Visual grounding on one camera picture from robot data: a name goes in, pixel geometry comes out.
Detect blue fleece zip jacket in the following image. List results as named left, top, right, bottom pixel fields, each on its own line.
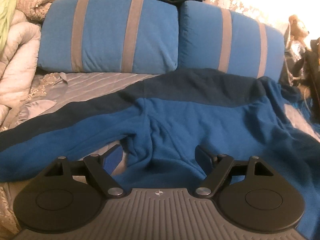
left=1, top=69, right=319, bottom=239

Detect grey quilted bedspread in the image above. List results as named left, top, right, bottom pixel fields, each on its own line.
left=1, top=73, right=149, bottom=239

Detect dark clutter pile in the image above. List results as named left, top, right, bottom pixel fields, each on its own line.
left=279, top=39, right=319, bottom=132

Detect right blue striped pillow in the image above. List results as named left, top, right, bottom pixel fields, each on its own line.
left=178, top=1, right=285, bottom=81

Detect blue striped pillow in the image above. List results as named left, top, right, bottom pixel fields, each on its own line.
left=37, top=0, right=178, bottom=74
left=178, top=1, right=285, bottom=81

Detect left blue striped pillow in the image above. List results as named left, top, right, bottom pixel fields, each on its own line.
left=37, top=0, right=178, bottom=74

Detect white puffy comforter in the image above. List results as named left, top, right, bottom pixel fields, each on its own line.
left=1, top=10, right=41, bottom=123

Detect brown plush toy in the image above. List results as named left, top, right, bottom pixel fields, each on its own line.
left=284, top=15, right=310, bottom=50

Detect light green blanket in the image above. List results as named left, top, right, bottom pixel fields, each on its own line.
left=0, top=0, right=18, bottom=51

